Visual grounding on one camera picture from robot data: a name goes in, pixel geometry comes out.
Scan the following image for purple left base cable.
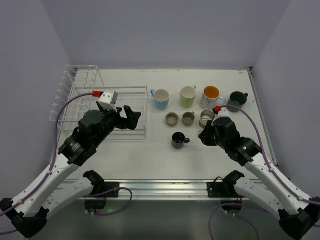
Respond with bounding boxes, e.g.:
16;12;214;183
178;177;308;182
86;187;133;216

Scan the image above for cream brown mug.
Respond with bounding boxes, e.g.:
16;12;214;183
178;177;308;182
199;110;216;129

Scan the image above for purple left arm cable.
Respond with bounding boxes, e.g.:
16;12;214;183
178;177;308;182
0;91;101;235

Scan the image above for dark teal wave mug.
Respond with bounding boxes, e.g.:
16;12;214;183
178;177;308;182
227;91;249;109

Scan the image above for dark blue mug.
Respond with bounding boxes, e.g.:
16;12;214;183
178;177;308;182
171;132;190;149

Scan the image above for speckled beige small cup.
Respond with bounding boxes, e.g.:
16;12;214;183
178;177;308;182
165;112;179;127

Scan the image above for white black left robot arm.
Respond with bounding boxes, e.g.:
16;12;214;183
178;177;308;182
0;106;142;238

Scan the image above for aluminium mounting rail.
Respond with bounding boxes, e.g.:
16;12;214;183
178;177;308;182
62;178;251;201

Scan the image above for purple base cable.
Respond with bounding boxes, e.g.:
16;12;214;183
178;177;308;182
86;187;133;216
208;202;261;240

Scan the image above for white wire plate rack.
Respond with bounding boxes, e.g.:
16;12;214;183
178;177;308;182
47;64;107;137

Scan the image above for white patterned orange-inside mug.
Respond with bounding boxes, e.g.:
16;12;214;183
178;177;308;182
199;86;227;110

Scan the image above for light blue mug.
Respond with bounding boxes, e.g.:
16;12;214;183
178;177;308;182
150;89;170;110

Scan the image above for pale yellow mug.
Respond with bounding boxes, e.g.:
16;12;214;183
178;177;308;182
180;85;197;108

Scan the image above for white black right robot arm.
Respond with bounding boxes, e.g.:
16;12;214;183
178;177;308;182
199;117;320;240

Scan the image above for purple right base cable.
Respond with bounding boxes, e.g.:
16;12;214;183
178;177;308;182
208;202;261;240

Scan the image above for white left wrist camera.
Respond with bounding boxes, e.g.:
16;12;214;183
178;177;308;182
97;89;118;112

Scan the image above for white wire dish rack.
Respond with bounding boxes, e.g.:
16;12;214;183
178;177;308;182
86;83;149;140

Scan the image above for grey small cup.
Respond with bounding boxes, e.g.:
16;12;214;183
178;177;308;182
182;111;195;127

